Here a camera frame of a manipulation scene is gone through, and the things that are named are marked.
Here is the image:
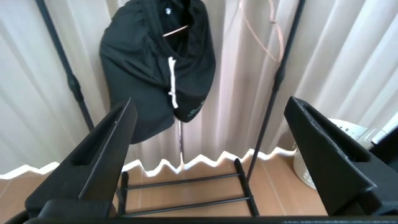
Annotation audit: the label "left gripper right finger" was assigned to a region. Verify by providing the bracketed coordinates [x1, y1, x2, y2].
[284, 95, 398, 217]

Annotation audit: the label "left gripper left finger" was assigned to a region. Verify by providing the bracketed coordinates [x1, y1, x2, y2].
[24, 96, 138, 218]

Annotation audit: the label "black shorts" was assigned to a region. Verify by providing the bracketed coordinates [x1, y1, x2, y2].
[99, 0, 217, 145]

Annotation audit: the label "white laundry basket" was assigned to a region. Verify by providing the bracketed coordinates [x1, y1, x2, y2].
[292, 118, 389, 190]

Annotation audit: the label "black clothes rack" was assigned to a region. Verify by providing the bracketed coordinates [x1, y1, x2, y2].
[34, 0, 307, 218]

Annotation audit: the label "beige curtain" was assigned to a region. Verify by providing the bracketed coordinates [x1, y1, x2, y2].
[0, 0, 398, 175]

